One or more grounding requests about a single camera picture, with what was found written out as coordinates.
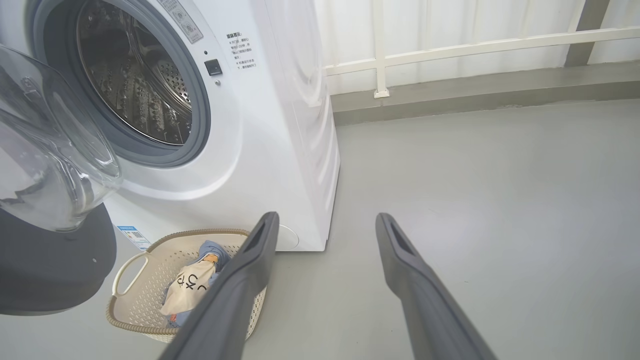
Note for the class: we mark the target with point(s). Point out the steel perforated washer drum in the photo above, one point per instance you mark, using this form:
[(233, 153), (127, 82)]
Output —
[(135, 85)]

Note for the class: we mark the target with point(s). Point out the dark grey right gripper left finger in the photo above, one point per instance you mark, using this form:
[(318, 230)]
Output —
[(225, 310)]

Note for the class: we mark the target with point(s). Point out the cream perforated plastic laundry basket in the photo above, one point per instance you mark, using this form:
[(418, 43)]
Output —
[(145, 285)]

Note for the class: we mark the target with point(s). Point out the grey warning sticker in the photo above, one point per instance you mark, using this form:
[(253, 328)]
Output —
[(182, 20)]

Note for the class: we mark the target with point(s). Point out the white metal railing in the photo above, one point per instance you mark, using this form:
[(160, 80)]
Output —
[(450, 51)]

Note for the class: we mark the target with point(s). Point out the grey rubber door gasket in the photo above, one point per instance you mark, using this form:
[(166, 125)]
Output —
[(200, 120)]

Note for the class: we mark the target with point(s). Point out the white front-load washing machine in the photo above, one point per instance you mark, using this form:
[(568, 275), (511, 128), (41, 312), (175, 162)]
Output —
[(280, 150)]

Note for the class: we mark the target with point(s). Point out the blue energy label sticker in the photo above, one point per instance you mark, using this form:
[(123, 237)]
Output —
[(134, 237)]

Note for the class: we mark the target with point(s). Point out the blue garment with orange prints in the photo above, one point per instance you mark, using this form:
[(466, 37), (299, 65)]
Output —
[(212, 250)]

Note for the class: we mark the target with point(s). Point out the round white filter cover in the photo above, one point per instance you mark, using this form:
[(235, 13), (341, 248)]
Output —
[(287, 237)]

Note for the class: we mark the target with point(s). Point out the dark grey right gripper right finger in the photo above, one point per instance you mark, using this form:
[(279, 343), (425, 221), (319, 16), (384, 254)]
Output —
[(430, 310)]

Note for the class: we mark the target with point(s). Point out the cream garment with black writing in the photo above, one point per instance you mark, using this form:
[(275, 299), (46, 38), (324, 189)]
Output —
[(185, 292)]

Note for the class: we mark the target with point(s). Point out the black door latch socket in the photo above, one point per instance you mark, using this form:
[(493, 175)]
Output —
[(213, 67)]

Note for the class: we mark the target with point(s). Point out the dark round glass washer door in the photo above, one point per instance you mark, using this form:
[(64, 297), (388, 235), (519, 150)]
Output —
[(50, 270)]

